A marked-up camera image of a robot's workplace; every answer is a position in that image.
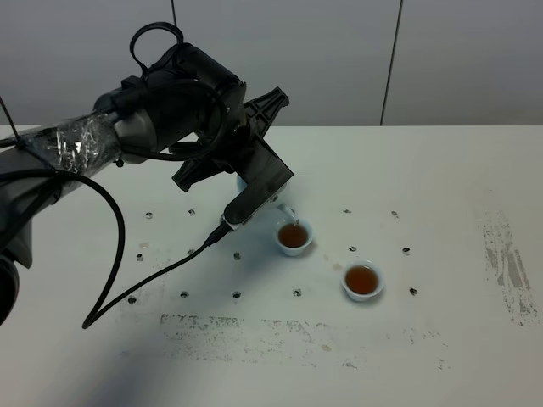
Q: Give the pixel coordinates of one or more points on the near light blue teacup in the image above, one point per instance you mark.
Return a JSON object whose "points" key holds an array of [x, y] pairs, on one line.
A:
{"points": [[362, 281]]}

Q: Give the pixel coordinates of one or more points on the far light blue teacup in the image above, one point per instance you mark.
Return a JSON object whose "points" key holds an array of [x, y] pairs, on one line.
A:
{"points": [[293, 237]]}

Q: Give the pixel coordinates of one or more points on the light blue teacup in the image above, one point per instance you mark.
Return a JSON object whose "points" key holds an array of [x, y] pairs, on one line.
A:
{"points": [[362, 281], [293, 237]]}

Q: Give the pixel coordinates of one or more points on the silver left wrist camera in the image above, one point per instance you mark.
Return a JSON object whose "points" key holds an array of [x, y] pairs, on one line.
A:
{"points": [[264, 174]]}

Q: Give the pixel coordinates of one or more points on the light blue porcelain teapot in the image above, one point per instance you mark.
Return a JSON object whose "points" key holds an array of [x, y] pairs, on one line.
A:
{"points": [[280, 202]]}

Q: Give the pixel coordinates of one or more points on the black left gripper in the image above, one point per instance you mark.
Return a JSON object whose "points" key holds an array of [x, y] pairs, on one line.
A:
{"points": [[259, 114]]}

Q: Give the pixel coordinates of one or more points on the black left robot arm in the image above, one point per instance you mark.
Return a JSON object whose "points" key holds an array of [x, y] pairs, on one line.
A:
{"points": [[186, 108]]}

